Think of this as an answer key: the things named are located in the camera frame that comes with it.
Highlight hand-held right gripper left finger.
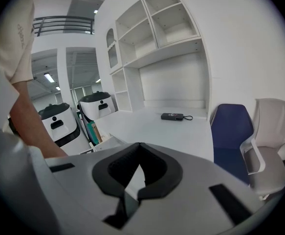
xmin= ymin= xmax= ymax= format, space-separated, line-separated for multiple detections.
xmin=28 ymin=142 xmax=141 ymax=235

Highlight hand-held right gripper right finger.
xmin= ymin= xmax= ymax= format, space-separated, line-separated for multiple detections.
xmin=126 ymin=142 xmax=269 ymax=235

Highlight person's left forearm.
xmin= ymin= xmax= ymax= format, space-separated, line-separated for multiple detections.
xmin=9 ymin=78 xmax=68 ymax=159

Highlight teal board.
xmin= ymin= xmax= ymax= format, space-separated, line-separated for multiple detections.
xmin=85 ymin=120 xmax=96 ymax=141

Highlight white black mobile robot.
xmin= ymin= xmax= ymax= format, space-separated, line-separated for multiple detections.
xmin=78 ymin=91 xmax=120 ymax=122
xmin=38 ymin=103 xmax=81 ymax=149

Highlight brown cardboard sheet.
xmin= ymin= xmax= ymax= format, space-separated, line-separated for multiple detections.
xmin=93 ymin=123 xmax=104 ymax=144

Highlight blue chair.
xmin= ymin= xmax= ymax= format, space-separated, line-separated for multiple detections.
xmin=210 ymin=103 xmax=255 ymax=186

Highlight white grey office chair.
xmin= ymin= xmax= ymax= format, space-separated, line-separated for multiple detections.
xmin=240 ymin=97 xmax=285 ymax=202

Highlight arched white cabinet door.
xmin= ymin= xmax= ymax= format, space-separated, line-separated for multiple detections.
xmin=105 ymin=27 xmax=123 ymax=70

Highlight white hutch shelf unit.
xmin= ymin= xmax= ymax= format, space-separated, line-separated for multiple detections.
xmin=105 ymin=0 xmax=211 ymax=121

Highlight person's cream t-shirt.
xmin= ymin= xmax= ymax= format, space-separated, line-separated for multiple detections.
xmin=0 ymin=0 xmax=39 ymax=132

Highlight black mezzanine railing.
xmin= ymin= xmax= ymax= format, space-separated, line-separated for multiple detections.
xmin=32 ymin=15 xmax=95 ymax=37

